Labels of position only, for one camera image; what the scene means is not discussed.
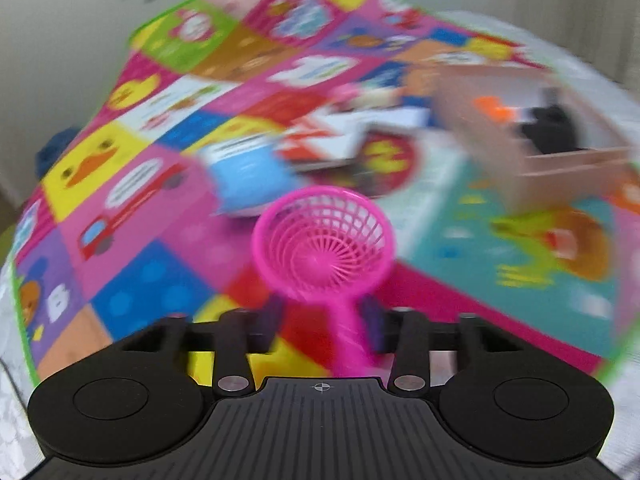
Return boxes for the black plush toy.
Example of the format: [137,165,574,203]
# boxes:
[520,87,590,156]

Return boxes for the colourful cartoon play mat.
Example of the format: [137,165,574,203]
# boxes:
[10,0,640,382]

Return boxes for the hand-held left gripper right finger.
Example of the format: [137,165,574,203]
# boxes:
[361,296,526,397]

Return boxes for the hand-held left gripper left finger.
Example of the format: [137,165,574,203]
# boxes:
[114,294,284,397]

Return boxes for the pink plastic toy strainer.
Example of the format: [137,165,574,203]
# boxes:
[251,185,396,378]

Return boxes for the pink cardboard box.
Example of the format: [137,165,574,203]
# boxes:
[432,62,640,216]

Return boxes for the orange toy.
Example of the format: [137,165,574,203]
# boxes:
[475,96,516,122]

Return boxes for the blue and white cotton packet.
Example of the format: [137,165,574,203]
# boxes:
[206,135,297,219]

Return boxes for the red and white booklet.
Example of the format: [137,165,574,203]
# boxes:
[277,109,426,173]

